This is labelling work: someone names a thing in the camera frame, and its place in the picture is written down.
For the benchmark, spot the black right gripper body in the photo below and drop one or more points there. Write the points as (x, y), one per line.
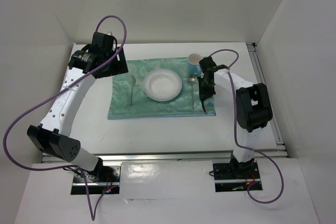
(206, 89)

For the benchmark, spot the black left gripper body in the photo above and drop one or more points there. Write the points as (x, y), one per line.
(115, 67)

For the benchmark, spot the silver spoon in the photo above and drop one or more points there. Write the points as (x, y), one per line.
(192, 80)

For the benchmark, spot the light blue mug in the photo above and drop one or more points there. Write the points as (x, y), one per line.
(193, 64)

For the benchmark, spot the silver fork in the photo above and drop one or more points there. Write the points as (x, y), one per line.
(132, 88)

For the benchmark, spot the green satin placemat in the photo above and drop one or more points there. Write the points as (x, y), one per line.
(142, 105)

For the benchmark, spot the white ribbed plate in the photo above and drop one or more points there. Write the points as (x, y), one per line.
(162, 85)

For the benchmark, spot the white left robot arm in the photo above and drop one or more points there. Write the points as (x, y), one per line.
(52, 135)

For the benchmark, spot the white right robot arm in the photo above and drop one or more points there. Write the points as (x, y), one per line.
(252, 109)

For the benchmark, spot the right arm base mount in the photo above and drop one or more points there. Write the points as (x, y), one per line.
(226, 180)

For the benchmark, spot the aluminium table frame rail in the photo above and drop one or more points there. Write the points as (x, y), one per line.
(251, 102)

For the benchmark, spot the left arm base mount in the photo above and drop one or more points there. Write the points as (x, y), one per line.
(108, 183)

